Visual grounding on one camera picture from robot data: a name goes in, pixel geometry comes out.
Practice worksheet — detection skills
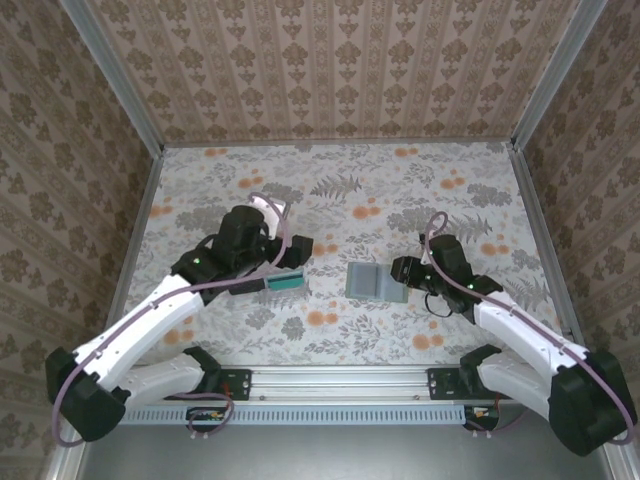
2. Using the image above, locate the teal rectangular block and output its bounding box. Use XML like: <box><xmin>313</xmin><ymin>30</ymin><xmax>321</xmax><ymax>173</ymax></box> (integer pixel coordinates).
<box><xmin>266</xmin><ymin>269</ymin><xmax>306</xmax><ymax>293</ymax></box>

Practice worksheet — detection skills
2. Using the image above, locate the pale green card holder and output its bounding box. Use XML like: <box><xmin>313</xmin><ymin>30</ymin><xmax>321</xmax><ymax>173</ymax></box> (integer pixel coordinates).
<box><xmin>345</xmin><ymin>261</ymin><xmax>408</xmax><ymax>304</ymax></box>

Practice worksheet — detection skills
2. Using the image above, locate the thin aluminium edge strip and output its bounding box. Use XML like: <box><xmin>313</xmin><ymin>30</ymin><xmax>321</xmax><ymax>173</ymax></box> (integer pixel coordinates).
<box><xmin>159</xmin><ymin>141</ymin><xmax>516</xmax><ymax>150</ymax></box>

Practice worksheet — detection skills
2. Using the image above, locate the black connector box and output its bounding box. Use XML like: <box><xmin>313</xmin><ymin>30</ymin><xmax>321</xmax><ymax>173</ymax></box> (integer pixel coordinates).
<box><xmin>186</xmin><ymin>405</ymin><xmax>232</xmax><ymax>434</ymax></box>
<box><xmin>462</xmin><ymin>404</ymin><xmax>502</xmax><ymax>432</ymax></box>

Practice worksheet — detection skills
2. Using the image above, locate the grey metal panel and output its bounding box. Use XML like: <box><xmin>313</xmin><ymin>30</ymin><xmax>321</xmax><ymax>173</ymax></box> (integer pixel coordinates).
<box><xmin>79</xmin><ymin>424</ymin><xmax>609</xmax><ymax>480</ymax></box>

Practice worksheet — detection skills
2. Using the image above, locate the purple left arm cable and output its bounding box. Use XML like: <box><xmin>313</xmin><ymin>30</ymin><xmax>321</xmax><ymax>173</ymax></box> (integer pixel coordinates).
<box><xmin>52</xmin><ymin>192</ymin><xmax>292</xmax><ymax>448</ymax></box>

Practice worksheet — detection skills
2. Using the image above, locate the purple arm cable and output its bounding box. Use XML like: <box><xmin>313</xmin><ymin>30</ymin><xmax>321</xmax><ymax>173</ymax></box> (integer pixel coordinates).
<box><xmin>418</xmin><ymin>210</ymin><xmax>640</xmax><ymax>446</ymax></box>
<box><xmin>52</xmin><ymin>192</ymin><xmax>292</xmax><ymax>448</ymax></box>

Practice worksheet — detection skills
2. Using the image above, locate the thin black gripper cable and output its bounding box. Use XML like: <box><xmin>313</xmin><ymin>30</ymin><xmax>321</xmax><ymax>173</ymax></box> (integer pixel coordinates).
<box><xmin>423</xmin><ymin>292</ymin><xmax>455</xmax><ymax>319</ymax></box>

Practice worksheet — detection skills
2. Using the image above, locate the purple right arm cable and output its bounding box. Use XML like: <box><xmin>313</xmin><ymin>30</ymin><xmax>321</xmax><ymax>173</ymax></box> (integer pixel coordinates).
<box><xmin>418</xmin><ymin>210</ymin><xmax>640</xmax><ymax>446</ymax></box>

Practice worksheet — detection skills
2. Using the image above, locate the aluminium table edge rail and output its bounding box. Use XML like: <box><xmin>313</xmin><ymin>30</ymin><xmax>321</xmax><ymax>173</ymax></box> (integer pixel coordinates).
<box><xmin>504</xmin><ymin>142</ymin><xmax>596</xmax><ymax>356</ymax></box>
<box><xmin>107</xmin><ymin>147</ymin><xmax>166</xmax><ymax>331</ymax></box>

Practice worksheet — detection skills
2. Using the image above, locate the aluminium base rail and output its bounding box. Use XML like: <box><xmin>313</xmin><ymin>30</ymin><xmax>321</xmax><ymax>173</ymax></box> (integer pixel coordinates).
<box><xmin>119</xmin><ymin>363</ymin><xmax>551</xmax><ymax>404</ymax></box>

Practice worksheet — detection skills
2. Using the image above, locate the white slotted cable duct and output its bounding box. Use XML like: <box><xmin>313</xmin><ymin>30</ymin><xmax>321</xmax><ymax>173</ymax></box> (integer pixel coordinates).
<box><xmin>122</xmin><ymin>405</ymin><xmax>469</xmax><ymax>427</ymax></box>

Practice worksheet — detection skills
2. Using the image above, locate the aluminium frame post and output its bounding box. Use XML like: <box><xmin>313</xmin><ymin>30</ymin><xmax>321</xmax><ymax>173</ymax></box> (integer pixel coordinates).
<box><xmin>59</xmin><ymin>0</ymin><xmax>166</xmax><ymax>154</ymax></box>
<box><xmin>510</xmin><ymin>0</ymin><xmax>609</xmax><ymax>151</ymax></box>

